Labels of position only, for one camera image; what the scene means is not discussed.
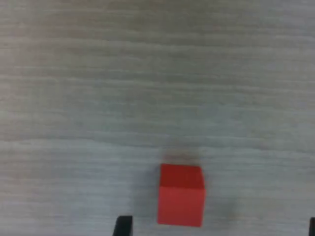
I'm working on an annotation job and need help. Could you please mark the red cube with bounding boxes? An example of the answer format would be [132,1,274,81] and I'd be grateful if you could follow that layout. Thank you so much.
[157,163,206,227]

